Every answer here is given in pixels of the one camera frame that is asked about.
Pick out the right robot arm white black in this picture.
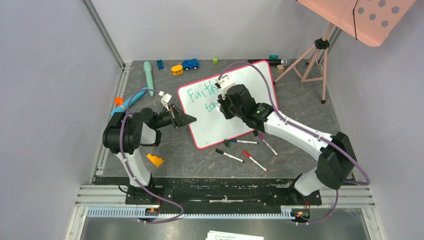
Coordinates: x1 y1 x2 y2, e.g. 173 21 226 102
217 84 356 204

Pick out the yellow oval toy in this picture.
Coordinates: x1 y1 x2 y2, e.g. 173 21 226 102
171 64 184 76

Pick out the pink framed whiteboard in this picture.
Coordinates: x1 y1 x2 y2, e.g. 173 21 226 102
177 61 277 149

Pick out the mint green toy tube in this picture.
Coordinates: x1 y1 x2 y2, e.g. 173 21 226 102
143 61 154 90

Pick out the pink perforated board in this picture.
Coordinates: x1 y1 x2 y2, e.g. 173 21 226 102
298 0 416 47

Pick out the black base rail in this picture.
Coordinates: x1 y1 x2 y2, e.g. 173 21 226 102
124 176 357 208

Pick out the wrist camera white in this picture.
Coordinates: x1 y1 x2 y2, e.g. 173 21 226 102
158 91 172 110
215 74 236 100

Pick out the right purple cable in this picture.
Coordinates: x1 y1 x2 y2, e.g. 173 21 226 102
216 61 371 227

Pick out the black whiteboard marker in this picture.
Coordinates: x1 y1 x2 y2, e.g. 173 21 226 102
215 148 245 163

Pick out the wooden cube block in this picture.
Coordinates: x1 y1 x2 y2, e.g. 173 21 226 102
276 64 285 73

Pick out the red whiteboard marker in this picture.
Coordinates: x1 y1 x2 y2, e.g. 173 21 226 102
242 150 269 173

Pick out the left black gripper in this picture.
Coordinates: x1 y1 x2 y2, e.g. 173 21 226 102
153 104 197 129

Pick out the dark blue block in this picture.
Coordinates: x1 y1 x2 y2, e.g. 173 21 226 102
156 59 165 70

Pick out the green marker cap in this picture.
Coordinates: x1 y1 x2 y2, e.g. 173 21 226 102
224 139 231 148

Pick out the yellow plastic wedge block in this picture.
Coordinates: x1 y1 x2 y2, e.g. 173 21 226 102
146 153 164 168

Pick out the pink tripod stand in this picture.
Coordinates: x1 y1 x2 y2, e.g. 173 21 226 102
273 23 335 104

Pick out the purple cable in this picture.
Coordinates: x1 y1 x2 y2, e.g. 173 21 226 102
118 88 185 225
216 61 371 227

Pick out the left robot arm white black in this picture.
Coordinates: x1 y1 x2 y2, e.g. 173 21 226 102
96 104 197 204

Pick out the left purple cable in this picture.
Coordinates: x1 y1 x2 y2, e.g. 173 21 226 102
118 88 185 225

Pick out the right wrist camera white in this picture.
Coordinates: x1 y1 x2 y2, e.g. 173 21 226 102
215 74 236 100

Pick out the white paper sheet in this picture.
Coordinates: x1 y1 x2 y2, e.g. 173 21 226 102
205 230 265 240

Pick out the blue whiteboard marker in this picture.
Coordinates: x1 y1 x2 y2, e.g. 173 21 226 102
228 139 259 145

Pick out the orange toy piece left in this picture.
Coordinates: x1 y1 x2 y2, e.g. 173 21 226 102
114 97 125 106

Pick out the blue toy car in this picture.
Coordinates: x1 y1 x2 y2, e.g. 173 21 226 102
182 58 200 71

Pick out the purple whiteboard marker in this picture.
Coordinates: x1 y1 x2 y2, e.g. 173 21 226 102
257 133 279 157

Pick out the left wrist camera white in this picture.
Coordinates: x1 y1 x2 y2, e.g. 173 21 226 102
158 91 172 110

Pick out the white cable duct strip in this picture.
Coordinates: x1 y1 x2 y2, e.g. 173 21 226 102
86 205 294 220

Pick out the blue toy tube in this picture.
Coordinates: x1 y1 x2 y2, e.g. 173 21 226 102
110 87 147 116

